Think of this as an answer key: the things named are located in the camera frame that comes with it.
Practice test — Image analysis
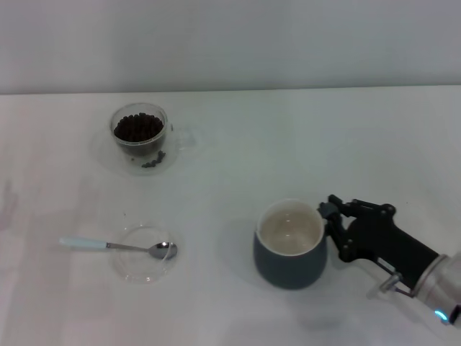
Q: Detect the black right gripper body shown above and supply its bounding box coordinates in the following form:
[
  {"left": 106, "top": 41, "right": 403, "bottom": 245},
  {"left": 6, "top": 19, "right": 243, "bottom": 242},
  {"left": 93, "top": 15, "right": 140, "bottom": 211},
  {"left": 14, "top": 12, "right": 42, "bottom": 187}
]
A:
[{"left": 345, "top": 198, "right": 441, "bottom": 291}]

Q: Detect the dark teal ceramic mug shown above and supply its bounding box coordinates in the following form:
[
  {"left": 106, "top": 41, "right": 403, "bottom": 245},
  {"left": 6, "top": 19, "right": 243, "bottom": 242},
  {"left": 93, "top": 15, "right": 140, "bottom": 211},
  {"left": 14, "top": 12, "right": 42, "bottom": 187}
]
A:
[{"left": 252, "top": 198, "right": 336, "bottom": 290}]

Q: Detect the clear double-walled glass cup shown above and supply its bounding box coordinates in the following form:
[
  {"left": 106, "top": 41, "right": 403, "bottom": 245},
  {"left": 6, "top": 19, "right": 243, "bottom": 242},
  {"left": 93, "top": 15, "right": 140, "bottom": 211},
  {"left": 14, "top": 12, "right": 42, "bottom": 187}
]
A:
[{"left": 109, "top": 102, "right": 197, "bottom": 158}]

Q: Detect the clear round glass dish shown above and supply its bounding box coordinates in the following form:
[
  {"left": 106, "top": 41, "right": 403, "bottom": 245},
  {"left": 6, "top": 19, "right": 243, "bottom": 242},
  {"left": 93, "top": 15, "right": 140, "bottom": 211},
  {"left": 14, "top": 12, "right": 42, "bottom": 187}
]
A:
[{"left": 114, "top": 221, "right": 180, "bottom": 286}]

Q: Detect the clear glass saucer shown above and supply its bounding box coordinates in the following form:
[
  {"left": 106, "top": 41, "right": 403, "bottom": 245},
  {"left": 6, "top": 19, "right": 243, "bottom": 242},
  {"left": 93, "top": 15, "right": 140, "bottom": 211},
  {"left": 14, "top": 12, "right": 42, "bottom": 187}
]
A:
[{"left": 89, "top": 121, "right": 182, "bottom": 178}]

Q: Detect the blue-handled metal spoon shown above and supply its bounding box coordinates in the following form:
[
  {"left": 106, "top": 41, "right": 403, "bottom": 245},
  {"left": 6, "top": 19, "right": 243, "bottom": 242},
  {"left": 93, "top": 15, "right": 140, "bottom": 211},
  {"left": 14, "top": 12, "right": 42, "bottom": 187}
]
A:
[{"left": 58, "top": 236, "right": 179, "bottom": 261}]

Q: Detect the loose coffee bean cluster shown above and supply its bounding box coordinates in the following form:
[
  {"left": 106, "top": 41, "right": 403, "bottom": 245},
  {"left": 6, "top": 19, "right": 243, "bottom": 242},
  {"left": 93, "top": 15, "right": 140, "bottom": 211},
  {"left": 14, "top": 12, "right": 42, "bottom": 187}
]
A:
[{"left": 140, "top": 150, "right": 168, "bottom": 169}]

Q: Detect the coffee bean pile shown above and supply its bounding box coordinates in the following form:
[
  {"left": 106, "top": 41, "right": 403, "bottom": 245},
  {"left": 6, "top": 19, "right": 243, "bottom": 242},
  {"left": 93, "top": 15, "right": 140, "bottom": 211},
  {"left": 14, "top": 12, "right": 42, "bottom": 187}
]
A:
[{"left": 113, "top": 112, "right": 165, "bottom": 143}]

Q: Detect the thin dark red cable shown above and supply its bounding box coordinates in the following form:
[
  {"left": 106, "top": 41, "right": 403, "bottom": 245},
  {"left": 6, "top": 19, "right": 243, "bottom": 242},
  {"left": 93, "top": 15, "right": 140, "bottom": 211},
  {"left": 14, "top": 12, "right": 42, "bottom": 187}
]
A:
[{"left": 367, "top": 272, "right": 416, "bottom": 300}]

